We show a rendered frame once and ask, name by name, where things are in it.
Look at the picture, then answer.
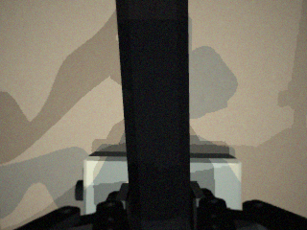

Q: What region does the black frying pan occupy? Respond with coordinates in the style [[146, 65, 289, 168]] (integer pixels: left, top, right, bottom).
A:
[[115, 0, 190, 230]]

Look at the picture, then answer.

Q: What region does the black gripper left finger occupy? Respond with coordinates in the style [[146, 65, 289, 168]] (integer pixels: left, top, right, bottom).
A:
[[14, 183, 132, 230]]

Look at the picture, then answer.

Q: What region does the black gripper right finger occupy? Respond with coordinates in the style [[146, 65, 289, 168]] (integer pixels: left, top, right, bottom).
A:
[[190, 181, 307, 230]]

